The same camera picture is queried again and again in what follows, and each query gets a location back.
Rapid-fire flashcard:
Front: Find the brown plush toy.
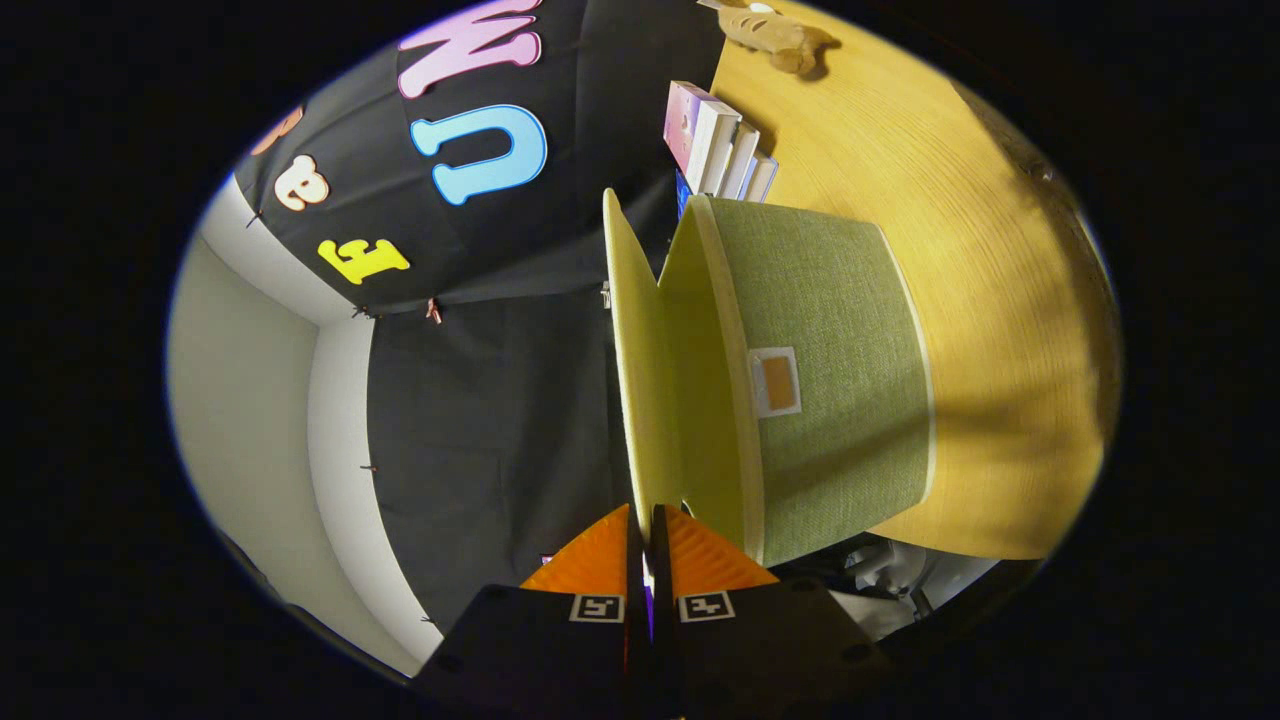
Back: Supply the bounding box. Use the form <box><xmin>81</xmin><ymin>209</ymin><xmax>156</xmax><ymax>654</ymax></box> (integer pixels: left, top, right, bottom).
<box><xmin>697</xmin><ymin>0</ymin><xmax>841</xmax><ymax>76</ymax></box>

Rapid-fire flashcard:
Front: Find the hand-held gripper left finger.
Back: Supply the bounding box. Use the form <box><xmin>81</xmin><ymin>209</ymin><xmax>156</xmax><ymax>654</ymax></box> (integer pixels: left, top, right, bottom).
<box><xmin>415</xmin><ymin>503</ymin><xmax>647</xmax><ymax>720</ymax></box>

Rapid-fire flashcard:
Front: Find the green fabric storage box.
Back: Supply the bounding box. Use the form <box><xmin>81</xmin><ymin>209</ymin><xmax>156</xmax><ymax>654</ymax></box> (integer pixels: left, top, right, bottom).
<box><xmin>602</xmin><ymin>188</ymin><xmax>936</xmax><ymax>569</ymax></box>

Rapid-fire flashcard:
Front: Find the stack of white books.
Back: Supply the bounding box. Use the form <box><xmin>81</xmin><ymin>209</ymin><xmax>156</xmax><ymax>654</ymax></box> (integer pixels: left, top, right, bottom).
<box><xmin>695</xmin><ymin>100</ymin><xmax>779</xmax><ymax>204</ymax></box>

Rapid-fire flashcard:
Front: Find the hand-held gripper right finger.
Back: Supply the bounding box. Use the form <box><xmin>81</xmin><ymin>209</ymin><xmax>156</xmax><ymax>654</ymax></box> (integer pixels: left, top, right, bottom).
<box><xmin>650</xmin><ymin>503</ymin><xmax>891</xmax><ymax>720</ymax></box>

